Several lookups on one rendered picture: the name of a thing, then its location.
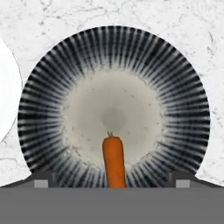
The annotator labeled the orange carrot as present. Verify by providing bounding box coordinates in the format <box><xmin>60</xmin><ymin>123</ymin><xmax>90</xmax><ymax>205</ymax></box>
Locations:
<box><xmin>101</xmin><ymin>129</ymin><xmax>127</xmax><ymax>189</ymax></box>

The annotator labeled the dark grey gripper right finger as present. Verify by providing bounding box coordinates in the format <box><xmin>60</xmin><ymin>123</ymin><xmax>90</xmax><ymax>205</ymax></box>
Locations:
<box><xmin>168</xmin><ymin>171</ymin><xmax>224</xmax><ymax>189</ymax></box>

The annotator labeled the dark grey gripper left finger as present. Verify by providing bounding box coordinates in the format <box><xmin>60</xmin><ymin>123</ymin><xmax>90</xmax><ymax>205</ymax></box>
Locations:
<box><xmin>1</xmin><ymin>170</ymin><xmax>58</xmax><ymax>189</ymax></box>

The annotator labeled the black and white striped plate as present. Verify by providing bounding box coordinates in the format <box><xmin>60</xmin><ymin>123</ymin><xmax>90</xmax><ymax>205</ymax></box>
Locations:
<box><xmin>17</xmin><ymin>25</ymin><xmax>211</xmax><ymax>189</ymax></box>

